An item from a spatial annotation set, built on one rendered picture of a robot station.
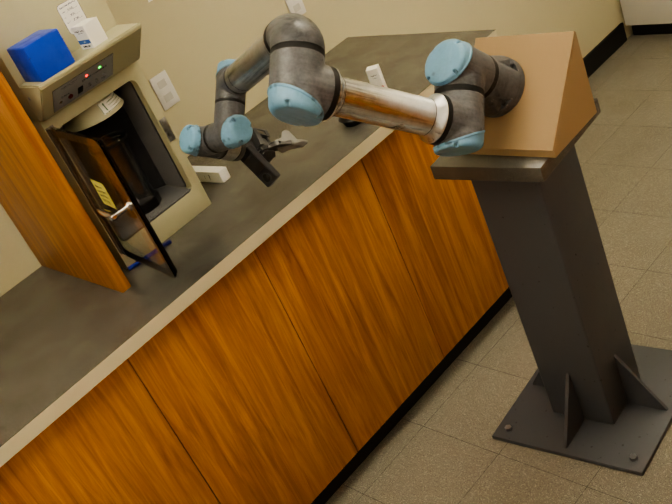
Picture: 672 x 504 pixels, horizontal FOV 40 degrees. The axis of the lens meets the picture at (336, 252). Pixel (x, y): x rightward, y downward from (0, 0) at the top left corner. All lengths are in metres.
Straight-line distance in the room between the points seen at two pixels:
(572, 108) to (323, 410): 1.14
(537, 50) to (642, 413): 1.12
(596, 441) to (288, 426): 0.88
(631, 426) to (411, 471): 0.67
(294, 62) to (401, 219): 1.04
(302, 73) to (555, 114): 0.64
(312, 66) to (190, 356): 0.88
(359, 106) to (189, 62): 1.27
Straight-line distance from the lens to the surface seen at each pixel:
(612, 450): 2.77
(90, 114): 2.54
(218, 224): 2.58
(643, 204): 3.73
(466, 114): 2.13
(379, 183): 2.77
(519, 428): 2.91
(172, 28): 3.15
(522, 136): 2.27
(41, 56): 2.33
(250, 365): 2.55
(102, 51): 2.40
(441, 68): 2.17
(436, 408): 3.10
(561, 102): 2.24
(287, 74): 1.92
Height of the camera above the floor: 2.00
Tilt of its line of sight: 29 degrees down
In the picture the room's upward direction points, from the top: 25 degrees counter-clockwise
